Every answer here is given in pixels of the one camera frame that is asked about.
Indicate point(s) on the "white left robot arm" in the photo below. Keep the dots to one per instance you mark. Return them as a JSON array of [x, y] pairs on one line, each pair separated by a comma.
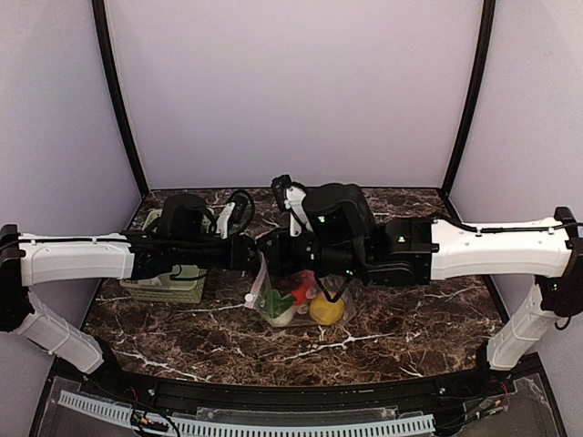
[[186, 233]]

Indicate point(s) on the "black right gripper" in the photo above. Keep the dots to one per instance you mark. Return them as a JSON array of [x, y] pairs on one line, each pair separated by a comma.
[[269, 250]]

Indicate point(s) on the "black right frame post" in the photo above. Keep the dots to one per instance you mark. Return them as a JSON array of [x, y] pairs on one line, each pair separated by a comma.
[[486, 25]]

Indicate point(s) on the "black front table rail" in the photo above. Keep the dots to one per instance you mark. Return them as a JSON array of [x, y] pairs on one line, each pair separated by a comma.
[[449, 395]]

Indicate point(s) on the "yellow lemon toy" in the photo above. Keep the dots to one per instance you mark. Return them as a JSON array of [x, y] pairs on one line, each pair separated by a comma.
[[325, 312]]

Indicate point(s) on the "black frame post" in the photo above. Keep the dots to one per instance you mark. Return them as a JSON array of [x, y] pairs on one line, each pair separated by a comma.
[[116, 97], [486, 25]]

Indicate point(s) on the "green leafy vegetable toy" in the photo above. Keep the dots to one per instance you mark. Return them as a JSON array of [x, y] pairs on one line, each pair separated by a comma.
[[276, 308]]

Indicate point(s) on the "green perforated plastic basket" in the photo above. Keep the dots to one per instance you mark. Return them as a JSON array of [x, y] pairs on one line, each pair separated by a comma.
[[183, 285]]

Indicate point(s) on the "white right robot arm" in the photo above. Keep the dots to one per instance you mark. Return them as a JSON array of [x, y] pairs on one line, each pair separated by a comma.
[[332, 231]]

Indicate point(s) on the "black left frame post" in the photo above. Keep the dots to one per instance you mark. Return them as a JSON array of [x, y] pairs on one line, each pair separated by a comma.
[[116, 97]]

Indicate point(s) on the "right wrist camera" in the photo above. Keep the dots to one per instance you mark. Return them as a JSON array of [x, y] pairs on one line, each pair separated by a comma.
[[289, 196]]

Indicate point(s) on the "clear zip top bag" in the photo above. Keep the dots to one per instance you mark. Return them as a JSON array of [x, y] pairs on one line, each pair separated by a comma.
[[333, 288]]

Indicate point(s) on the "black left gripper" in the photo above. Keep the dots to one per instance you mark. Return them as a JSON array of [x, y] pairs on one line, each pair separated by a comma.
[[248, 253]]

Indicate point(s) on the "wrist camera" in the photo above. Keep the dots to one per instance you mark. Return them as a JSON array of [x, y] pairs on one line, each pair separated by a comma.
[[237, 214], [289, 196]]

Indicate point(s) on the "white slotted cable duct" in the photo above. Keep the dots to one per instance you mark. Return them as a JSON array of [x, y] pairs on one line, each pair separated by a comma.
[[216, 422]]

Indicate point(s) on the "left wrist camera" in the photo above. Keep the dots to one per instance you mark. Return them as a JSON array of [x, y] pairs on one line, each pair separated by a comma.
[[237, 214]]

